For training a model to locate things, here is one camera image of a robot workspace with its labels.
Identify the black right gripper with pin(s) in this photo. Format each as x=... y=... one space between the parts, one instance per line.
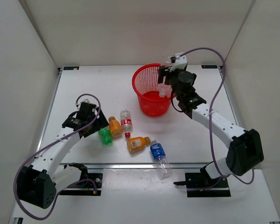
x=164 y=72

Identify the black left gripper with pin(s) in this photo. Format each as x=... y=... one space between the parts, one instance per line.
x=101 y=123

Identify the clear bottle white cap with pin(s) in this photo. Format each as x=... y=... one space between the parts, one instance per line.
x=163 y=88

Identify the green plastic soda bottle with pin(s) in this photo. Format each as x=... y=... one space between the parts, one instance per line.
x=105 y=136

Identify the orange juice bottle upright-lying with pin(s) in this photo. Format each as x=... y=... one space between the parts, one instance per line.
x=114 y=127

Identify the clear bottle blue label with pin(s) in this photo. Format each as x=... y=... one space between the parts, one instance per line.
x=160 y=159

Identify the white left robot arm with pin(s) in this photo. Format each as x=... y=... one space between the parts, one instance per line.
x=39 y=183

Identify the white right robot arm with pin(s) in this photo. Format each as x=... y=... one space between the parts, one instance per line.
x=244 y=146

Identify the red plastic mesh bin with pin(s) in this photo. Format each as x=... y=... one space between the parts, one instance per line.
x=145 y=85

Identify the clear bottle red label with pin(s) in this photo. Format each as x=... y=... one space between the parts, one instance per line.
x=126 y=123

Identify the orange juice bottle barcode label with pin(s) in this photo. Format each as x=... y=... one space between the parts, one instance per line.
x=137 y=143

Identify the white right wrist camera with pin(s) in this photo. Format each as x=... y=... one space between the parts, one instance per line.
x=177 y=61

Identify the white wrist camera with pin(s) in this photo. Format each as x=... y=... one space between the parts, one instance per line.
x=87 y=102
x=177 y=61

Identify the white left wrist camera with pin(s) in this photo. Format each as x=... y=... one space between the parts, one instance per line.
x=87 y=102

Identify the aluminium table edge rail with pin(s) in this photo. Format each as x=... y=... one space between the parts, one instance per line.
x=142 y=165

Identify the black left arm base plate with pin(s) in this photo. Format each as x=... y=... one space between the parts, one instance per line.
x=86 y=188

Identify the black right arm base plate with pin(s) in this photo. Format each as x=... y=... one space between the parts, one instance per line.
x=199 y=186

